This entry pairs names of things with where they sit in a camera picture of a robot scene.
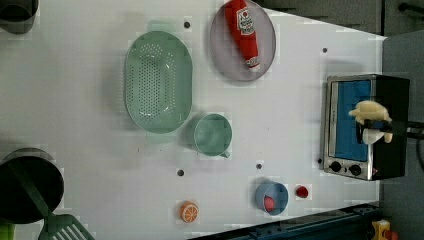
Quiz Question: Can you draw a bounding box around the orange slice toy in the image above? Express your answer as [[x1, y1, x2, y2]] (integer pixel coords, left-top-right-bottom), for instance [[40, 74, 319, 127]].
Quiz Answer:
[[179, 201, 199, 223]]

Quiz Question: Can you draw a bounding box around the grey round plate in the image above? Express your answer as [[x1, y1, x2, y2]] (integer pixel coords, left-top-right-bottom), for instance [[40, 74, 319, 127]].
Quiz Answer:
[[209, 0, 276, 81]]

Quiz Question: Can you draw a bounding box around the red ketchup bottle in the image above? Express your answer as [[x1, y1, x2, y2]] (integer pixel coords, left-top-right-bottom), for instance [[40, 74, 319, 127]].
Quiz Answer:
[[224, 0, 260, 72]]

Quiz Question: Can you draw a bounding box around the small red tomato toy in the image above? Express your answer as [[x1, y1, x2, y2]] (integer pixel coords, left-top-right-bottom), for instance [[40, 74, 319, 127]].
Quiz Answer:
[[296, 186, 309, 198]]

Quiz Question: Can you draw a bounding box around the black cylinder holder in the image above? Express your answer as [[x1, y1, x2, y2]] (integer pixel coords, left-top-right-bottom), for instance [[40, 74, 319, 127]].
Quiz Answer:
[[0, 0, 39, 35]]

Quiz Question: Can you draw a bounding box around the black toaster oven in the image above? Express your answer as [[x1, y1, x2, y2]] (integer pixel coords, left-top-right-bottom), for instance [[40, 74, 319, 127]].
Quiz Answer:
[[323, 74, 410, 181]]

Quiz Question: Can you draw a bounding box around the black round container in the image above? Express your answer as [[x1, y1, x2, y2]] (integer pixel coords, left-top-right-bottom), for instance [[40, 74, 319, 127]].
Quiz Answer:
[[0, 148, 64, 224]]

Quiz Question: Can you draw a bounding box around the green oval colander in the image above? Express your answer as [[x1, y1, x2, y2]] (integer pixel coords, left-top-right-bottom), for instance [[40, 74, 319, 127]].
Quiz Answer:
[[124, 31, 193, 134]]

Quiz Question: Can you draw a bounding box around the pink strawberry toy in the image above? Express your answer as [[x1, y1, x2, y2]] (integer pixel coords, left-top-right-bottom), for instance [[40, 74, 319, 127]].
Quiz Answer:
[[264, 196, 275, 212]]

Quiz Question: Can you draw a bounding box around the green mug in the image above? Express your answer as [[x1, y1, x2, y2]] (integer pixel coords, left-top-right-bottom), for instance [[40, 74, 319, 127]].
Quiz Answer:
[[187, 113, 233, 158]]

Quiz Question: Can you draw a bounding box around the yellow banana toy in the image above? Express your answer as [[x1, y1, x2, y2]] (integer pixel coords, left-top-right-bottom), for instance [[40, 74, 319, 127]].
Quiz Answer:
[[349, 100, 393, 145]]

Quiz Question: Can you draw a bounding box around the green slotted spatula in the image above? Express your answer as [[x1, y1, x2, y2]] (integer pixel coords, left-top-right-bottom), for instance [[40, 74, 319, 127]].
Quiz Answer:
[[9, 162, 95, 240]]

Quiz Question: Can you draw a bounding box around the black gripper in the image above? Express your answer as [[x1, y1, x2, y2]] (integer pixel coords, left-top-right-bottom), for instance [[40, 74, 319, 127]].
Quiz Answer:
[[356, 120, 424, 144]]

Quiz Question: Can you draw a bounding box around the blue cup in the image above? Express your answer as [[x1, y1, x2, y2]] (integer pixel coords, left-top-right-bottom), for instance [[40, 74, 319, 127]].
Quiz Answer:
[[255, 180, 288, 216]]

